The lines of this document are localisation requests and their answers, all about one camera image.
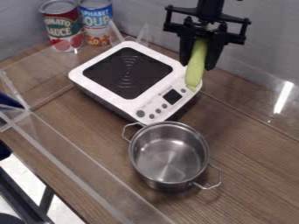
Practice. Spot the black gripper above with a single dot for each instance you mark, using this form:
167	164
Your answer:
205	21

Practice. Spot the white and black stove top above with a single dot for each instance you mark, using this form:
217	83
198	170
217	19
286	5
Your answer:
135	81

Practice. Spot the alphabet soup can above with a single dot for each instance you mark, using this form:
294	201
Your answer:
97	14

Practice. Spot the tomato sauce can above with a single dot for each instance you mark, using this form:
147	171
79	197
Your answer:
63	25

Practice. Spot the stainless steel pot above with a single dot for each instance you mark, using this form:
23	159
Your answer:
170	155

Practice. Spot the dark blue object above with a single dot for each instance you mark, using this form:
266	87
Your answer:
10	101

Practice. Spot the clear acrylic barrier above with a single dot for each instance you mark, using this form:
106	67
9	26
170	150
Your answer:
69	139

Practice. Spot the black metal table frame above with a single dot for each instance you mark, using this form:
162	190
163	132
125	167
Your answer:
30	213

